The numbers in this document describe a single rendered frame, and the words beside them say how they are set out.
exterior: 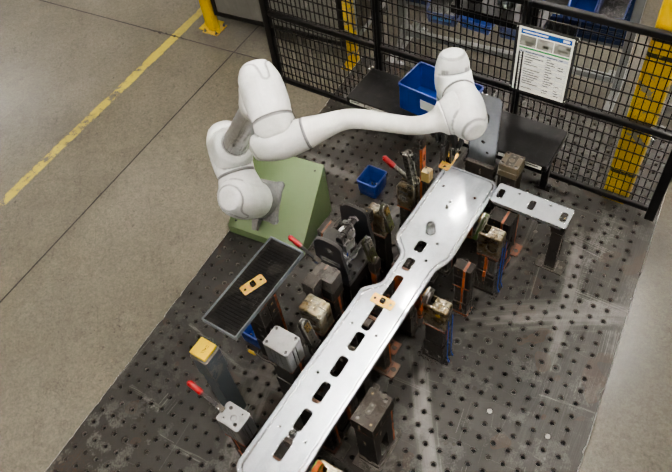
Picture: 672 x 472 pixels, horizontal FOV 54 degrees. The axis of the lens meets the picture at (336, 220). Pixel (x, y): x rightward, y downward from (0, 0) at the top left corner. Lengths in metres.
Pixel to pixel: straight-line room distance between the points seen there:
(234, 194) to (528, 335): 1.21
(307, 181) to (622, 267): 1.28
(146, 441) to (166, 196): 1.95
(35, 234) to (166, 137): 1.01
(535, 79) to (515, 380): 1.12
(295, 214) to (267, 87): 0.80
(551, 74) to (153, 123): 2.84
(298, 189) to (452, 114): 1.02
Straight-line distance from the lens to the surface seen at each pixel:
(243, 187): 2.56
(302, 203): 2.72
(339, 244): 2.21
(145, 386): 2.64
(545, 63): 2.61
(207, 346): 2.09
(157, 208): 4.11
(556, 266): 2.74
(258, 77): 2.09
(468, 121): 1.87
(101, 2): 6.06
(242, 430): 2.08
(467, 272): 2.34
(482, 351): 2.53
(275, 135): 2.05
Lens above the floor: 2.92
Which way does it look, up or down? 51 degrees down
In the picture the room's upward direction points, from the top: 10 degrees counter-clockwise
